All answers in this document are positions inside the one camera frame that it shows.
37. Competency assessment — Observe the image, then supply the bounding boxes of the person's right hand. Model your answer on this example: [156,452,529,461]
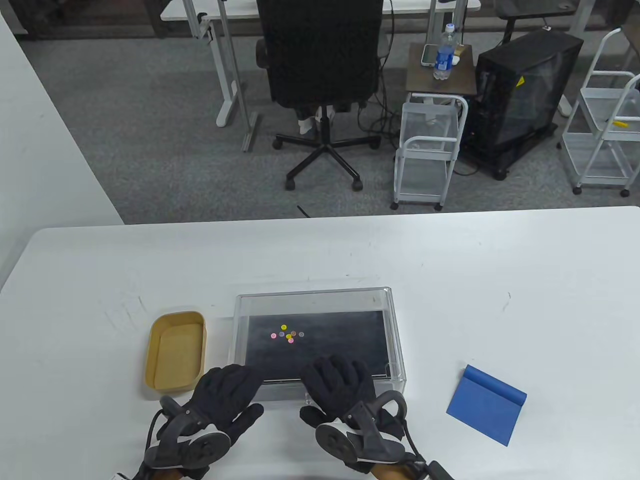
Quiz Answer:
[299,354,418,476]

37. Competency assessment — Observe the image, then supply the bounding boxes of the person's left hand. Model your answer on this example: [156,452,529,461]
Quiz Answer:
[140,364,265,480]

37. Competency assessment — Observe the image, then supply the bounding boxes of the tan bento box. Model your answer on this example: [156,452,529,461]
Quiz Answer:
[143,311,208,393]

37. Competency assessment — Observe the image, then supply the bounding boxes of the clear drawer organizer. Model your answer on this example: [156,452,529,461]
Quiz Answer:
[227,286,407,405]

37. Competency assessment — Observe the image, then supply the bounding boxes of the group of colourful buttons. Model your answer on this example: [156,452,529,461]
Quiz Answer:
[270,324,306,345]

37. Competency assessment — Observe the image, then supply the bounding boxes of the blue scraper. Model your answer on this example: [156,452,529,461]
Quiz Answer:
[446,364,528,447]

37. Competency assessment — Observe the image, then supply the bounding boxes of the black drawer liner mat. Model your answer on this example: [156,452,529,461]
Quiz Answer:
[244,310,391,383]

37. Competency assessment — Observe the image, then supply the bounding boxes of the black right wrist sensor box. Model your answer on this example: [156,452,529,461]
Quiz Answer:
[422,460,456,480]

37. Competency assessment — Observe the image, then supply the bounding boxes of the black right hand controller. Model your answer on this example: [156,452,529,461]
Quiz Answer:
[315,391,407,463]

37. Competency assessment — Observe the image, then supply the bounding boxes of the black hand controller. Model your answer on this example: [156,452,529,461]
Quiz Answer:
[145,397,232,471]
[315,391,407,463]

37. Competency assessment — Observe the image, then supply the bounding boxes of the black left hand controller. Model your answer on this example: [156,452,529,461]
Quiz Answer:
[145,397,232,471]

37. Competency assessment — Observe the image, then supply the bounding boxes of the white cart with brown top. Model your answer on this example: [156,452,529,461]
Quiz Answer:
[391,42,478,211]

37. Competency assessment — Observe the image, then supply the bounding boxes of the black office chair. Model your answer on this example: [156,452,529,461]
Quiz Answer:
[256,0,386,192]

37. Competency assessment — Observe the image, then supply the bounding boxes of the black computer tower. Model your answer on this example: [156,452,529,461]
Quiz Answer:
[460,27,585,181]

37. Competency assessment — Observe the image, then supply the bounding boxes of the clear water bottle blue label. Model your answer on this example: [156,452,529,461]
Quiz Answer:
[433,23,459,81]

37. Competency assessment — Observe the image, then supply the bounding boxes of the white desk with metal legs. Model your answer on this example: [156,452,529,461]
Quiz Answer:
[160,0,482,152]

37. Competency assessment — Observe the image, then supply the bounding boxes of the black desk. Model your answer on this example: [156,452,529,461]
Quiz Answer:
[492,0,591,43]

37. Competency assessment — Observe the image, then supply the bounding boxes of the black floor cables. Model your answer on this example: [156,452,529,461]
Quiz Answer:
[357,75,401,138]

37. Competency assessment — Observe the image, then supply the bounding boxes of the white wire mesh cart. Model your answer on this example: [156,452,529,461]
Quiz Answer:
[557,27,640,197]

